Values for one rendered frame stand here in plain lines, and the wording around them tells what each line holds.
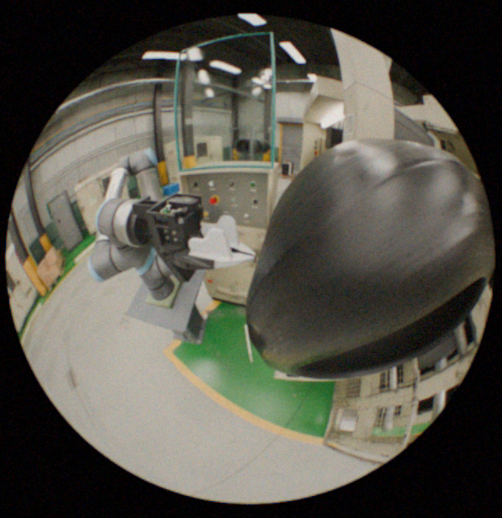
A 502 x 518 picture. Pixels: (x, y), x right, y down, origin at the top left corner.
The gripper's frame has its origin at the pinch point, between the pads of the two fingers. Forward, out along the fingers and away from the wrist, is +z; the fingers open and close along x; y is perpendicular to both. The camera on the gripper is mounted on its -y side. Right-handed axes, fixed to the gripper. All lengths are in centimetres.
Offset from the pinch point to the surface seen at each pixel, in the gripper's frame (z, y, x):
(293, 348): 7.6, 2.0, -11.9
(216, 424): 3, -124, -60
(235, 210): -21, -25, 64
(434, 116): 42, 51, 20
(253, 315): 3.2, 0.5, -8.7
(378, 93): 24, 45, 26
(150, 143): -627, 41, 550
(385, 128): 27, 34, 26
